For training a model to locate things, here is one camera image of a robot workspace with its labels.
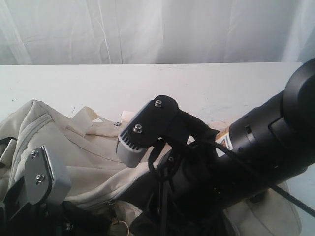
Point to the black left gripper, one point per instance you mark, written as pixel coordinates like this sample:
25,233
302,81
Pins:
18,217

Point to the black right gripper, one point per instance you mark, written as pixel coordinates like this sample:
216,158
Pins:
177,199

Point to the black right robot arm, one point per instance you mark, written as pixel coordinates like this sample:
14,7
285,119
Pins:
267,146

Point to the cream duffel bag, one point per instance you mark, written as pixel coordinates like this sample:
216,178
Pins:
86,144

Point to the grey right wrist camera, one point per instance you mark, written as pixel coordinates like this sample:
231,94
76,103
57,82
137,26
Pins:
159,121

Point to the white backdrop curtain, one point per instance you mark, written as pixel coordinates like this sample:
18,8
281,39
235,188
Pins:
155,31

